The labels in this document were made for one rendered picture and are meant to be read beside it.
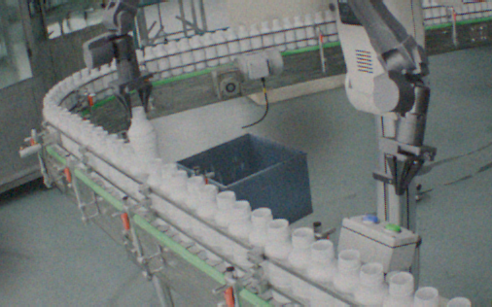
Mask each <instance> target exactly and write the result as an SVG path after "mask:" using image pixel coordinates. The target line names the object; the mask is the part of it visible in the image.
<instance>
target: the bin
mask: <svg viewBox="0 0 492 307"><path fill-rule="evenodd" d="M306 155H307V152H306V151H303V150H300V149H297V148H294V147H291V146H287V144H284V143H281V142H278V141H275V140H272V139H268V138H265V137H263V136H260V135H257V134H253V133H250V132H248V133H246V134H243V135H241V136H237V137H234V138H232V139H229V140H227V141H225V142H223V143H219V144H217V146H214V147H212V148H209V149H207V150H204V151H201V152H198V153H194V154H192V155H189V156H187V157H184V158H182V159H178V160H176V161H173V164H175V165H176V168H177V170H178V171H186V172H187V175H188V178H190V177H191V176H192V174H194V171H193V168H194V167H199V170H200V174H201V175H206V174H209V173H211V172H214V174H215V176H213V177H211V178H209V180H208V185H212V186H215V190H216V191H217V194H218V193H221V192H223V191H232V192H234V197H235V201H236V202H238V201H246V202H248V203H249V206H250V211H251V214H252V212H253V211H254V210H258V209H261V208H266V209H269V210H270V214H271V215H272V219H273V220H278V219H283V220H286V221H288V225H289V224H291V223H293V222H296V221H298V220H301V219H303V218H305V217H307V216H308V215H310V214H312V213H313V209H312V200H311V192H310V184H309V177H308V169H307V160H306Z"/></svg>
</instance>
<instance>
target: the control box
mask: <svg viewBox="0 0 492 307"><path fill-rule="evenodd" d="M364 216H365V215H362V216H361V217H352V218H344V219H343V222H342V229H341V233H340V239H339V241H338V245H337V250H338V251H339V252H342V251H344V250H349V249H352V250H356V249H357V250H359V252H360V255H361V259H362V263H368V262H377V263H379V264H382V266H383V270H384V272H383V275H384V276H387V273H388V272H393V271H397V270H402V269H403V268H407V267H410V266H411V263H412V259H413V254H414V249H415V246H416V243H417V239H418V234H416V233H415V232H412V231H410V230H408V229H403V228H401V230H400V231H395V230H390V229H388V228H385V226H386V225H387V224H388V223H391V222H385V221H384V220H381V219H378V222H370V221H367V220H365V219H364Z"/></svg>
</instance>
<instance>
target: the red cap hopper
mask: <svg viewBox="0 0 492 307"><path fill-rule="evenodd" d="M189 1H190V7H191V8H190V11H191V16H192V22H193V23H190V22H189V21H188V20H186V25H187V26H190V28H187V29H188V31H192V30H194V34H197V33H199V32H200V33H202V32H206V31H208V28H207V22H206V18H205V13H204V9H205V8H204V3H203V0H197V1H198V6H199V8H198V9H199V15H200V20H201V25H202V29H201V28H199V27H198V25H197V20H196V15H195V9H194V8H195V5H194V0H189ZM139 11H140V12H139ZM144 12H145V9H144V7H141V8H138V12H137V15H136V23H137V28H138V32H139V33H138V36H139V40H140V45H141V48H143V47H144V46H148V45H150V44H153V43H154V42H155V41H156V39H159V38H164V37H169V36H173V35H178V34H179V33H183V32H184V30H181V31H176V32H171V33H167V34H162V35H159V34H160V33H161V31H162V30H163V28H164V26H163V25H162V26H161V28H160V30H159V31H158V32H157V34H156V35H155V36H154V37H152V38H149V34H150V32H151V31H152V29H153V27H154V26H155V24H156V23H157V21H156V20H155V21H154V22H153V23H152V24H151V26H150V28H149V29H147V26H148V25H147V21H146V18H145V14H144ZM140 18H141V19H140ZM142 27H143V28H142ZM151 40H152V42H150V41H151Z"/></svg>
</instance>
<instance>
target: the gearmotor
mask: <svg viewBox="0 0 492 307"><path fill-rule="evenodd" d="M232 64H233V65H232ZM232 64H231V65H226V66H222V67H218V68H214V69H212V70H210V74H211V79H212V86H213V90H214V95H215V97H216V99H217V102H220V103H221V102H223V101H227V100H230V99H234V98H240V97H243V96H244V95H243V94H244V93H243V86H242V83H245V82H248V81H252V80H256V79H261V80H262V82H263V84H264V81H265V77H269V76H273V75H277V74H282V73H283V71H284V60H282V56H281V54H280V52H279V50H278V49H272V50H268V51H256V52H252V53H248V54H244V55H241V56H237V57H236V58H234V59H233V62H232ZM264 96H265V102H266V110H265V114H264V116H263V117H262V118H261V119H260V120H259V121H257V122H254V123H251V124H248V125H245V126H242V128H244V127H248V126H251V125H253V124H257V123H259V122H260V121H262V120H263V119H264V118H265V116H266V114H267V109H268V103H267V97H266V89H265V84H264Z"/></svg>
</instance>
